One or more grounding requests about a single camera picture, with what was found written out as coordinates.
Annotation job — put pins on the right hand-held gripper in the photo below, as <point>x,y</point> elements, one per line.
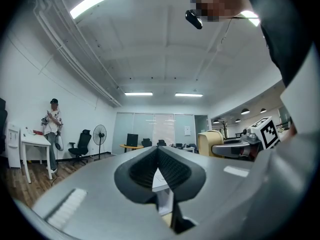
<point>267,134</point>

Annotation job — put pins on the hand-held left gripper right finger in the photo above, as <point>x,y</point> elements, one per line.
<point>220,184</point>

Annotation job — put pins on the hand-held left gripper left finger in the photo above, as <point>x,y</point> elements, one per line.
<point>100,184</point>

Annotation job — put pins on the white microwave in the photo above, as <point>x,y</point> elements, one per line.
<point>163,201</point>

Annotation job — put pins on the dark coat rack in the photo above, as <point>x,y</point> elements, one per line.
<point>224,127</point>

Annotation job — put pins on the black pendant lamp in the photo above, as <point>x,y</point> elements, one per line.
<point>237,120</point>
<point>216,121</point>
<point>263,110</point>
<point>245,111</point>

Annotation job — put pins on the blue chair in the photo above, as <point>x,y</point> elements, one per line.
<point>195,146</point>

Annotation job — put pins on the white desk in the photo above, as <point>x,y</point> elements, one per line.
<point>35,140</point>
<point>188,149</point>

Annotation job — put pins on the white paper sheet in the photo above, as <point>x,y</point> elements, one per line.
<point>187,131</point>

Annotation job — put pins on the black office chair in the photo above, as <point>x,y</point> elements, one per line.
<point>146,142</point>
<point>161,143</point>
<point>82,141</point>

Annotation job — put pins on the round yellow table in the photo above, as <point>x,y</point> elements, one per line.
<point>131,147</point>

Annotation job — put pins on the black standing fan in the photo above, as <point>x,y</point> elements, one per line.
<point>100,135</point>

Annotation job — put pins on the black device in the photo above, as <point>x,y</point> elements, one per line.
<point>178,145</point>

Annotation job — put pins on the black box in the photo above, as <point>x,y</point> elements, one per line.
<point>132,139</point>

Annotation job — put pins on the white oval device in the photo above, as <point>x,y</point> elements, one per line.
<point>59,142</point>

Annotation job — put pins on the red flat item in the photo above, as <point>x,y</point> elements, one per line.
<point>38,132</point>

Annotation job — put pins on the white water dispenser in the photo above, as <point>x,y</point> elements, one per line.
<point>13,154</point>

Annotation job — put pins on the white ceiling pipes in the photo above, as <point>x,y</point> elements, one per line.
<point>75,61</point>

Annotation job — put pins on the operator in grey sleeve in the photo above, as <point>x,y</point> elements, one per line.
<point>282,34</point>

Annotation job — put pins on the person's head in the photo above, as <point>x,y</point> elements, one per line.
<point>220,1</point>

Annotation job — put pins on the black head-worn camera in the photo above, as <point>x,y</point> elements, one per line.
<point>193,19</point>

